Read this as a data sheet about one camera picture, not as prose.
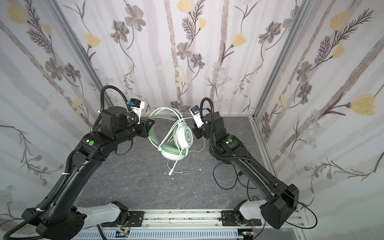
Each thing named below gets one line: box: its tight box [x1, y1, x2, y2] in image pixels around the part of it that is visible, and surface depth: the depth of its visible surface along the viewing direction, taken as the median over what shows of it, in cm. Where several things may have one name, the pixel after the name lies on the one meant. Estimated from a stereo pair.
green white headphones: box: [147, 107, 194, 161], surface depth 57 cm
